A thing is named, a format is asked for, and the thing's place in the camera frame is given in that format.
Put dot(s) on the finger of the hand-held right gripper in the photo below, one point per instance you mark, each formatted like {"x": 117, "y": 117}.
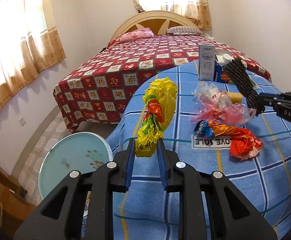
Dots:
{"x": 285, "y": 97}
{"x": 261, "y": 105}

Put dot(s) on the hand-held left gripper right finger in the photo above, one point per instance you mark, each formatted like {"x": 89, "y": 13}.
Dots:
{"x": 161, "y": 165}

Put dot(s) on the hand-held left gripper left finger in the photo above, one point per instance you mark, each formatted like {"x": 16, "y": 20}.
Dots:
{"x": 130, "y": 165}

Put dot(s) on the yellow sponge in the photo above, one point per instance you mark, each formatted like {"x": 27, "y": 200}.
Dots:
{"x": 236, "y": 97}

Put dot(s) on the clear plastic bag red print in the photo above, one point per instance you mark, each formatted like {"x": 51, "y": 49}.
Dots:
{"x": 210, "y": 97}

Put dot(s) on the yellow plastic bag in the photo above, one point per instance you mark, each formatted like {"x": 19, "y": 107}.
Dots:
{"x": 160, "y": 97}

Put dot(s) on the orange plastic bag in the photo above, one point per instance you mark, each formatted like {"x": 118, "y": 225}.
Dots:
{"x": 243, "y": 142}

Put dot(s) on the blue carton with white cap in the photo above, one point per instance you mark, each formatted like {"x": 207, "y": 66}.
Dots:
{"x": 220, "y": 75}

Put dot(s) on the white milk carton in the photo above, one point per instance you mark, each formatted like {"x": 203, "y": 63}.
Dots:
{"x": 206, "y": 65}

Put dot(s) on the blue plaid tablecloth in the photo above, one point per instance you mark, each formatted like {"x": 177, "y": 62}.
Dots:
{"x": 235, "y": 192}

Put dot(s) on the red patterned bedspread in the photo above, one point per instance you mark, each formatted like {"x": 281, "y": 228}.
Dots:
{"x": 110, "y": 80}

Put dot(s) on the striped pillow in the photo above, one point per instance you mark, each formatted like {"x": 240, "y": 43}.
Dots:
{"x": 184, "y": 30}

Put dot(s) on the narrow beige window curtain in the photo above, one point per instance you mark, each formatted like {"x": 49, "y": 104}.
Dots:
{"x": 203, "y": 10}

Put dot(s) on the pink floral pillow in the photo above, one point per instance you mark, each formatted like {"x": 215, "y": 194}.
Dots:
{"x": 135, "y": 33}

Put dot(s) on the wooden chair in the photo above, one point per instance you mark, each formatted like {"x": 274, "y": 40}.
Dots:
{"x": 0, "y": 205}

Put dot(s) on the cream wooden headboard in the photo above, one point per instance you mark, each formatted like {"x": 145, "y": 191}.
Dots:
{"x": 145, "y": 21}

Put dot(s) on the wide beige window curtain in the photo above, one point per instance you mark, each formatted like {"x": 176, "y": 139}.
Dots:
{"x": 48, "y": 42}

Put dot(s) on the white wall socket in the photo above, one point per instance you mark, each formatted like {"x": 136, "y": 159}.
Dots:
{"x": 23, "y": 121}

